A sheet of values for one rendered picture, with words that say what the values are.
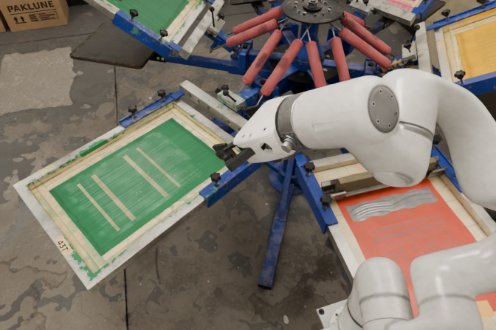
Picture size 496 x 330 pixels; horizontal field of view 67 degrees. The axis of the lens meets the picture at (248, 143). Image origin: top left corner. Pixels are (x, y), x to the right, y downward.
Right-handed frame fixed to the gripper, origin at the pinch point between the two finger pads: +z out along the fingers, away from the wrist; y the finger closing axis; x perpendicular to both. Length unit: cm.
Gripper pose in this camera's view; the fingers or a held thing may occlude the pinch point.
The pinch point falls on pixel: (238, 132)
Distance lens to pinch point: 62.4
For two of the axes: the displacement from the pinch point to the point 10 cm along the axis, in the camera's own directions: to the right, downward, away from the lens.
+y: 5.8, -6.9, 4.3
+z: -5.5, 0.6, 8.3
